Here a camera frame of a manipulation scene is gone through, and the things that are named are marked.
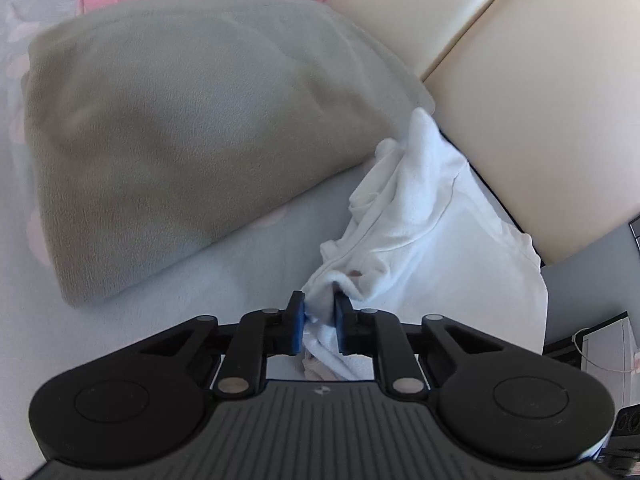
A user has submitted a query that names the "off-white garment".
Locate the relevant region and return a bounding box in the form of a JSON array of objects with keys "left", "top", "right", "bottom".
[{"left": 300, "top": 107, "right": 549, "bottom": 383}]

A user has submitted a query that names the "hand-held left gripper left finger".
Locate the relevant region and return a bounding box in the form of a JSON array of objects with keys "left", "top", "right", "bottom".
[{"left": 137, "top": 291, "right": 306, "bottom": 400}]

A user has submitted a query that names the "bed with pink-dotted sheet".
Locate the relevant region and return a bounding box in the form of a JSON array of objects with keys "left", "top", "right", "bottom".
[{"left": 0, "top": 0, "right": 551, "bottom": 396}]

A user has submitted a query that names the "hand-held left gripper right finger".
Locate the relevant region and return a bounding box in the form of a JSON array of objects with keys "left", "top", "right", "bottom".
[{"left": 334, "top": 292, "right": 503, "bottom": 400}]

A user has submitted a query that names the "black electronic device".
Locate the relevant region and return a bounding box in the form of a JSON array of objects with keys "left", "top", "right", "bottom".
[{"left": 597, "top": 405, "right": 640, "bottom": 476}]

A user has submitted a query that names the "beige padded headboard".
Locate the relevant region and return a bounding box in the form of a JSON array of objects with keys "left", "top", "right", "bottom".
[{"left": 315, "top": 0, "right": 640, "bottom": 266}]

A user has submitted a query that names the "white bedside cabinet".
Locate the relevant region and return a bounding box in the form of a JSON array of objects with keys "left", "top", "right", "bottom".
[{"left": 575, "top": 312, "right": 640, "bottom": 406}]

